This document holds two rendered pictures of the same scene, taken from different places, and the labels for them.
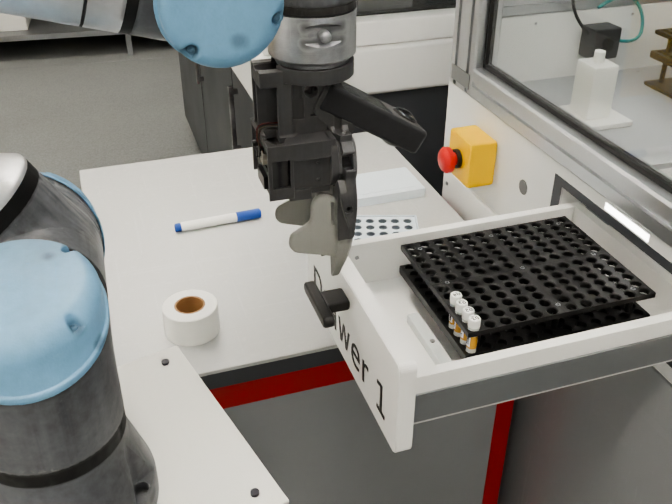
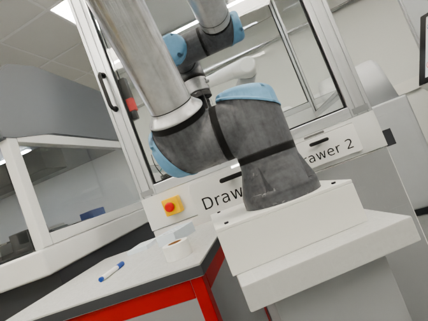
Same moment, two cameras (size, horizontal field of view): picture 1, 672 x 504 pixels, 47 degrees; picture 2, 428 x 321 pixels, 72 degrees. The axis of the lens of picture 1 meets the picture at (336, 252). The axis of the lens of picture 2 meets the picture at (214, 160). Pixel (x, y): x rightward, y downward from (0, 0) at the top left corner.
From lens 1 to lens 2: 95 cm
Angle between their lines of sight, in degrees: 68
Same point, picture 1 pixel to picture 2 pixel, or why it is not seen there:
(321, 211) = not seen: hidden behind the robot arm
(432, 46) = (98, 228)
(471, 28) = (144, 175)
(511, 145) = (185, 189)
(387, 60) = (87, 237)
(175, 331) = (183, 248)
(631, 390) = not seen: hidden behind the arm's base
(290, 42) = (202, 82)
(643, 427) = not seen: hidden behind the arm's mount
